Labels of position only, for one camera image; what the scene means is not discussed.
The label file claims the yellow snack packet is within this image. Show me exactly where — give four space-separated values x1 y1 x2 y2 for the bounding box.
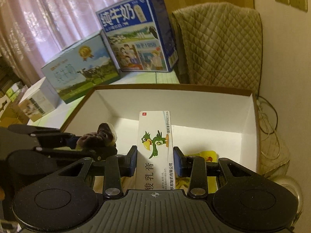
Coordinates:
173 147 218 196

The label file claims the brown white cardboard box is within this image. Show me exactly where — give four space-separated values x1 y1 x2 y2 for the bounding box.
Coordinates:
59 83 262 195

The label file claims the quilted beige chair cover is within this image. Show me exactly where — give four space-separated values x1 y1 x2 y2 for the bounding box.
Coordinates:
171 2 263 94

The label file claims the pink curtain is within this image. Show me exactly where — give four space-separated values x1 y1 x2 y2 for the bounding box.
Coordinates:
1 0 122 86

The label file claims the small white carton box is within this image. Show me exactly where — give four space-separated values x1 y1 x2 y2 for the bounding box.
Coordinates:
18 77 60 122

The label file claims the white green medicine box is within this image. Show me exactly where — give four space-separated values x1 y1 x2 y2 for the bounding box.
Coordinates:
135 110 176 190

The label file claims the blue milk carton box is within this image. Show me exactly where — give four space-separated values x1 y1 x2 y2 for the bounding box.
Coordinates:
96 0 178 72

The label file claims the green cow milk box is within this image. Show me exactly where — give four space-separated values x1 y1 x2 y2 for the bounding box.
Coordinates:
41 30 120 104

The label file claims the coiled cable on floor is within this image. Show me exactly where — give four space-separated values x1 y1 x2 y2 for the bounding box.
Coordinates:
256 95 290 165

